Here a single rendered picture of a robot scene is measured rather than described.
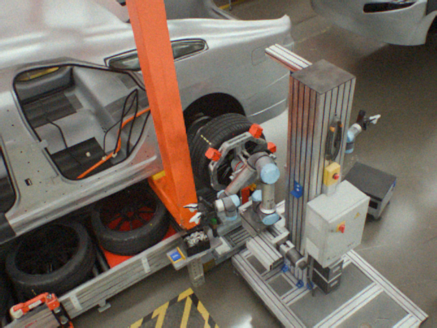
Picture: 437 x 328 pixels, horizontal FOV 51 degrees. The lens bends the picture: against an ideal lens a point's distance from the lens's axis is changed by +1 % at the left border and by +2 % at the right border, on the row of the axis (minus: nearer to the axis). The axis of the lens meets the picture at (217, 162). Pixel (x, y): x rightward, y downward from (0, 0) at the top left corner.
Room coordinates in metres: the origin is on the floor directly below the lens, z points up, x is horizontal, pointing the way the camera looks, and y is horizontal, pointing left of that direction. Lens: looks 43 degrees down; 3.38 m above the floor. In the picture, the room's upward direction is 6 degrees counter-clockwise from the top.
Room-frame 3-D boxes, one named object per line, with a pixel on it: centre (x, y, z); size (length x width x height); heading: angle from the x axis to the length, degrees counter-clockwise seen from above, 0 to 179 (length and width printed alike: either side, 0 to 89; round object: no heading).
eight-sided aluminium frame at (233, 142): (2.71, -0.17, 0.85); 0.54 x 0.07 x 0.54; 118
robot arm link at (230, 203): (1.97, -0.05, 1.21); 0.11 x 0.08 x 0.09; 105
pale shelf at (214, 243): (2.22, 0.26, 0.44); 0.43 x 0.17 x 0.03; 118
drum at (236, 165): (2.64, -0.21, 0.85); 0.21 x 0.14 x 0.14; 28
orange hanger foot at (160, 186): (2.74, 0.45, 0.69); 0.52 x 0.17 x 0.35; 28
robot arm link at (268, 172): (2.04, -0.31, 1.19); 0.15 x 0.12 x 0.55; 15
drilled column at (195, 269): (2.21, 0.29, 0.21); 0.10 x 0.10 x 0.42; 28
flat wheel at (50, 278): (2.34, 1.44, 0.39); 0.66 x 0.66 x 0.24
